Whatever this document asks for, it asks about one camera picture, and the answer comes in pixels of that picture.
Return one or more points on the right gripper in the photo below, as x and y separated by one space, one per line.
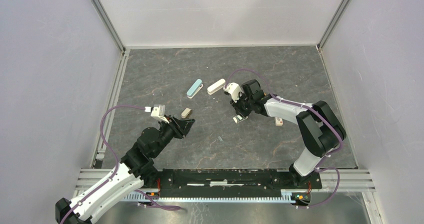
237 106

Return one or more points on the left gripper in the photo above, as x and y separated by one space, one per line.
175 123

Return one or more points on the small beige stapler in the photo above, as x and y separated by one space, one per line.
186 113

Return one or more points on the staple box grey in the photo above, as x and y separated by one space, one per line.
238 118

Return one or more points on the white stapler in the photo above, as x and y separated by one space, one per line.
216 86

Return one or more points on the light blue stapler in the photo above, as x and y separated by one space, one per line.
195 88

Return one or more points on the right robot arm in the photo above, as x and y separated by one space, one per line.
320 129

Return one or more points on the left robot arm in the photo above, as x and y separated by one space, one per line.
134 170

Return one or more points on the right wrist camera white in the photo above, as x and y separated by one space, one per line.
234 90

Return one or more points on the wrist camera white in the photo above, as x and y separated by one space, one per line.
157 112
234 90

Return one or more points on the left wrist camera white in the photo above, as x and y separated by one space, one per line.
157 112

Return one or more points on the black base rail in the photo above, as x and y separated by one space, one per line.
228 183

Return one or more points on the white cable tray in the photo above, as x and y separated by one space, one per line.
285 197

